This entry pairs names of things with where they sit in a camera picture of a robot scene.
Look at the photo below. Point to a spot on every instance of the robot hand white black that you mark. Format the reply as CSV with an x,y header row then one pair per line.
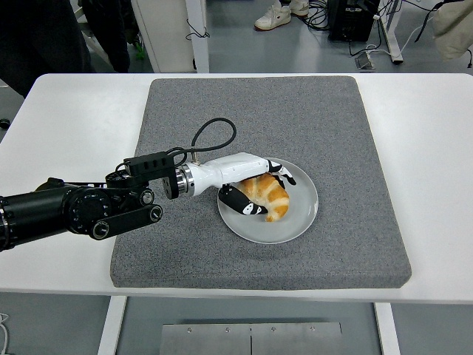
x,y
233,168

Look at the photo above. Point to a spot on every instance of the golden croissant bread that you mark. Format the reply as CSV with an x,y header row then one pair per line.
x,y
275,199

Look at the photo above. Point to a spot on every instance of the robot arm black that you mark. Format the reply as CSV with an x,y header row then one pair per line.
x,y
37,214

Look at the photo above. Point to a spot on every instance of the round grey plate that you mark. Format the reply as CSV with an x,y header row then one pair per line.
x,y
299,218

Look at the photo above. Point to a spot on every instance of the grey metal plate with screws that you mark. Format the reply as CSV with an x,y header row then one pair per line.
x,y
251,340

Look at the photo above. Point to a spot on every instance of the grey speckled mat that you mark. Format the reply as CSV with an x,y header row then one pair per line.
x,y
295,118

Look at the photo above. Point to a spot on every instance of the white cabinet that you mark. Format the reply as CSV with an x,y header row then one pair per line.
x,y
166,33

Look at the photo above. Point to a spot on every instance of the person's white shoe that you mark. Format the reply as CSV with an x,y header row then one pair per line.
x,y
273,18
299,6

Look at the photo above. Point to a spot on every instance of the grey floor pedal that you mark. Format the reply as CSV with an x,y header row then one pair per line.
x,y
365,61

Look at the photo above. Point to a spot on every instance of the black computer case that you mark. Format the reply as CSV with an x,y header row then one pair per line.
x,y
351,22

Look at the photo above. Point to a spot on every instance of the white table leg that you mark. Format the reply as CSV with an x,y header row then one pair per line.
x,y
111,325
388,329

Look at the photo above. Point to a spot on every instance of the white desk leg with foot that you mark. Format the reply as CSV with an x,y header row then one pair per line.
x,y
393,37

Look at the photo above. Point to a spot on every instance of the person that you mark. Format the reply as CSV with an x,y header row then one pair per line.
x,y
37,37

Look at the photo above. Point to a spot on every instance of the beige cloth bag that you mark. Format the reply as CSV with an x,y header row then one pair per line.
x,y
452,33

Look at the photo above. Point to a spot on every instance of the white desk post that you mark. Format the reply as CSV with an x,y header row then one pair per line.
x,y
199,48

